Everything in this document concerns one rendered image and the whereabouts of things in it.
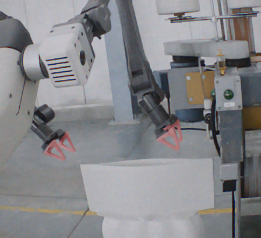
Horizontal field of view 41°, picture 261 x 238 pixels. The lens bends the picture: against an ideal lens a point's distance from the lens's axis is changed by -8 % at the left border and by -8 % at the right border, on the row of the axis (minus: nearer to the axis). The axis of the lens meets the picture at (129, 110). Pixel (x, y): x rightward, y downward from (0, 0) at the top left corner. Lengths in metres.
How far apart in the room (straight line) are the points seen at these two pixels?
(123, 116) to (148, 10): 1.81
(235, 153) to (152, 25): 5.32
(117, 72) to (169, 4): 4.77
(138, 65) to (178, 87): 0.28
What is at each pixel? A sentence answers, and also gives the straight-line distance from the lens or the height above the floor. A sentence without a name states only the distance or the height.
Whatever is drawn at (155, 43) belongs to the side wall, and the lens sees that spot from 6.34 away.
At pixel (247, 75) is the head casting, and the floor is 1.33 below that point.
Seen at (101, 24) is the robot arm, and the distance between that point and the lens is 0.99.
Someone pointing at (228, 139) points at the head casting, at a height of 1.14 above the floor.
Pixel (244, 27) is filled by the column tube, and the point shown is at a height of 1.45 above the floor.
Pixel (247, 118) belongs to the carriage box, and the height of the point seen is 1.12.
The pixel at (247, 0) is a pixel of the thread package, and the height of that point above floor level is 1.56.
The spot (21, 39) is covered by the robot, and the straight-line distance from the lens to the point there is 0.93.
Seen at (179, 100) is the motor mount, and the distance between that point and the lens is 1.49.
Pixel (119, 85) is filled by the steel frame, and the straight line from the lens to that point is 6.09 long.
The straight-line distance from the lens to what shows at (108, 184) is 1.40.
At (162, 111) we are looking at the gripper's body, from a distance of 1.26.
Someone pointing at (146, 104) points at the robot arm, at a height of 1.24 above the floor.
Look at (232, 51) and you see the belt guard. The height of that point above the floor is 1.39.
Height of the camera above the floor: 1.49
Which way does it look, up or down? 12 degrees down
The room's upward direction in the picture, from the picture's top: 7 degrees counter-clockwise
